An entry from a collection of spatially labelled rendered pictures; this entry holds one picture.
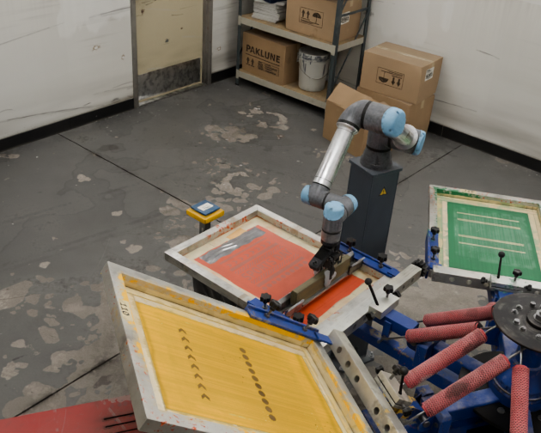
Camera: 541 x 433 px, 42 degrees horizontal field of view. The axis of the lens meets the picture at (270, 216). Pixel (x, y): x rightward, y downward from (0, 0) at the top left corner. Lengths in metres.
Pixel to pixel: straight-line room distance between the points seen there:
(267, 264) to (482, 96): 3.91
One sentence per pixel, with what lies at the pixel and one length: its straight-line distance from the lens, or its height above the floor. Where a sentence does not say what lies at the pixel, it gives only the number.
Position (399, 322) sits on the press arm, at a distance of 2.67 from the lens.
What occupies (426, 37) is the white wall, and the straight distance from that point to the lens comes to 6.70.
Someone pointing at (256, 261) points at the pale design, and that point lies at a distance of 3.03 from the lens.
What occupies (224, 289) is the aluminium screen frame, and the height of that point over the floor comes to 0.99.
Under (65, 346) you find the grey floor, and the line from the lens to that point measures 4.09.
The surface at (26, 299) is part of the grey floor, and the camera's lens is 4.46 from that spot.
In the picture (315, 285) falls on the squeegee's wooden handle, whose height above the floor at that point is 1.04.
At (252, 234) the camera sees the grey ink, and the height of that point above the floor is 0.96.
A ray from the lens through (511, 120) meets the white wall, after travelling 6.50.
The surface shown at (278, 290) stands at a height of 0.96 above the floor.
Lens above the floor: 2.70
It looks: 31 degrees down
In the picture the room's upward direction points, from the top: 4 degrees clockwise
